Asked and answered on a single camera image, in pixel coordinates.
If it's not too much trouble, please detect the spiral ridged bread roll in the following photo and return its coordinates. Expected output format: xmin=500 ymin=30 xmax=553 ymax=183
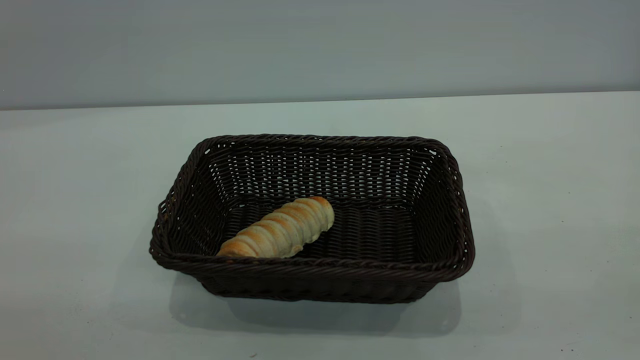
xmin=216 ymin=195 xmax=336 ymax=260

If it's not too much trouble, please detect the dark brown woven basket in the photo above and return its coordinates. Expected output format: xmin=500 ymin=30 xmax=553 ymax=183
xmin=149 ymin=133 xmax=476 ymax=305

